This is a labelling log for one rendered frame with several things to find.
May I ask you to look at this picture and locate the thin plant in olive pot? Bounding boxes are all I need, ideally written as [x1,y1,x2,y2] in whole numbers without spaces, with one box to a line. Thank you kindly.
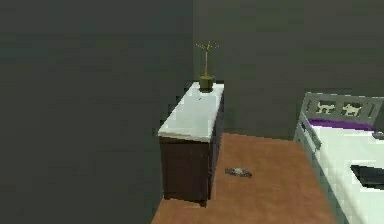
[195,40,220,93]

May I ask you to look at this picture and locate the small grey flat floor object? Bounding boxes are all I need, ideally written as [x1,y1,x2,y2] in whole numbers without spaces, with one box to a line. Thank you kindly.
[224,167,253,179]

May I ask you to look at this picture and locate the black flat object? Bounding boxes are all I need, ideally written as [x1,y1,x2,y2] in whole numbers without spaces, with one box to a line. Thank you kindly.
[350,164,384,191]

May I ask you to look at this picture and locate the dark brown white-topped cabinet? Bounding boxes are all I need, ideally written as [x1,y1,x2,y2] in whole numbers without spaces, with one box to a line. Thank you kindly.
[157,81,225,208]

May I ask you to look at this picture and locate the white bed with grey headboard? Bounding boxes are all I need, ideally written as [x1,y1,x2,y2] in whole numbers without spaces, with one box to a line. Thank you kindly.
[292,92,384,224]

